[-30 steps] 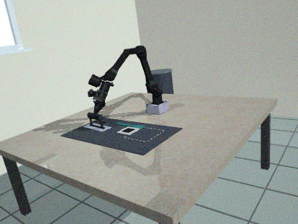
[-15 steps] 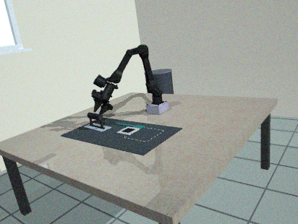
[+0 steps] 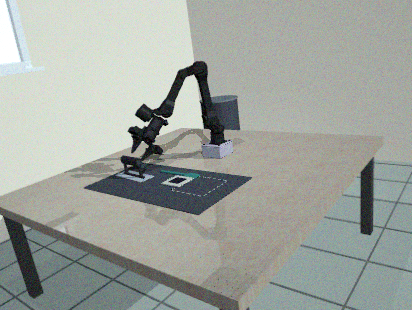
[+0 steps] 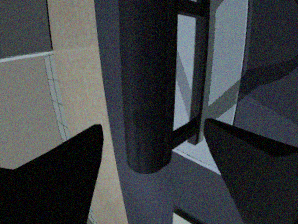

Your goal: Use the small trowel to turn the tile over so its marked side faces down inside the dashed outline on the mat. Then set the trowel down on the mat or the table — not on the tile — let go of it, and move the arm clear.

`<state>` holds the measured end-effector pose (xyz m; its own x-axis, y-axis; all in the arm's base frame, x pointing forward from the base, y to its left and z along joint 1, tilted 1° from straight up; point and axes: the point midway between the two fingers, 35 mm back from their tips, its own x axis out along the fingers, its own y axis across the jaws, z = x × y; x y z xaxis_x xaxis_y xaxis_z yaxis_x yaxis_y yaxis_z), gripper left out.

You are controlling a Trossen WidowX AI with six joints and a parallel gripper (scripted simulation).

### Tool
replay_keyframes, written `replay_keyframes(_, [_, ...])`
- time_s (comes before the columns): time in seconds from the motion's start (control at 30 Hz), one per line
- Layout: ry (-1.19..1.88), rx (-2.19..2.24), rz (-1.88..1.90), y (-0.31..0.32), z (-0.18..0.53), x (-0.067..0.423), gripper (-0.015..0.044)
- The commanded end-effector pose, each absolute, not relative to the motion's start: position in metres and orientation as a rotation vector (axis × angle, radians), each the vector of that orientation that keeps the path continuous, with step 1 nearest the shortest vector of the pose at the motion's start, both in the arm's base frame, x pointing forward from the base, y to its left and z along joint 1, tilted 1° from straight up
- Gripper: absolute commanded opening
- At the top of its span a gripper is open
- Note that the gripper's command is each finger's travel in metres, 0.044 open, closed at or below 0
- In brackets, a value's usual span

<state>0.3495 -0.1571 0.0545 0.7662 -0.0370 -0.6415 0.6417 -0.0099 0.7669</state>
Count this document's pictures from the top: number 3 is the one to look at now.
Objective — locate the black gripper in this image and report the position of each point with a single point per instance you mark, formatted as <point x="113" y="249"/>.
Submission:
<point x="148" y="137"/>

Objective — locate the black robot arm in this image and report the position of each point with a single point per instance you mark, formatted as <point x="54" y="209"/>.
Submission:
<point x="210" y="119"/>

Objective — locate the white square tile with dark centre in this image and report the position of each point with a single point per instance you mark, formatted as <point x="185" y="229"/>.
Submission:
<point x="177" y="181"/>

